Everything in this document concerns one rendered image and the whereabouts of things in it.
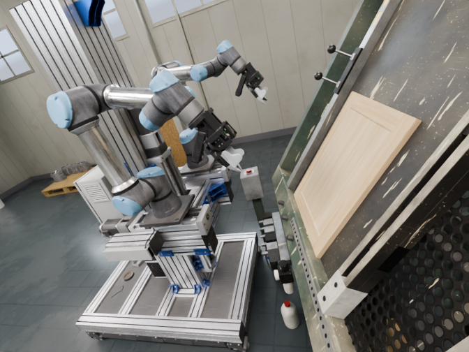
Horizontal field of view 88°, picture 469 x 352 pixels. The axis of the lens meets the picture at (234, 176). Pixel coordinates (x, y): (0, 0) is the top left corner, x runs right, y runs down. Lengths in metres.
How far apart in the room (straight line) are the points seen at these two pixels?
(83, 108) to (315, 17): 3.74
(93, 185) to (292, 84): 3.54
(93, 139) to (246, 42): 3.60
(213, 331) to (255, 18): 3.97
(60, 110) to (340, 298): 1.07
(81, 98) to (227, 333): 1.42
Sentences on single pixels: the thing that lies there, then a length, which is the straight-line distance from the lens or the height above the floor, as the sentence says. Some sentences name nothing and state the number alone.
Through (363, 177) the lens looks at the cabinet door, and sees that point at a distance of 0.91.
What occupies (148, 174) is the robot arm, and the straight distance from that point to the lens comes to 1.16.
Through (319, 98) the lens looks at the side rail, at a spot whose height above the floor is 1.28.
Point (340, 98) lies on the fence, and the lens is 1.28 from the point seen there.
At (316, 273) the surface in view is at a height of 0.90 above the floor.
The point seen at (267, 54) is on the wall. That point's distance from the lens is 4.36.
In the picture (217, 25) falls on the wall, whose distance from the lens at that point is 4.47.
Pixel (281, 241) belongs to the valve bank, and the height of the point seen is 0.74.
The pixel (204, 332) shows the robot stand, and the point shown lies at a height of 0.23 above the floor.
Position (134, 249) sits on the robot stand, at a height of 0.95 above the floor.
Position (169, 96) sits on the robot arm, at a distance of 0.72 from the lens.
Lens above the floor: 1.66
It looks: 27 degrees down
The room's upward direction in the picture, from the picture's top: 17 degrees counter-clockwise
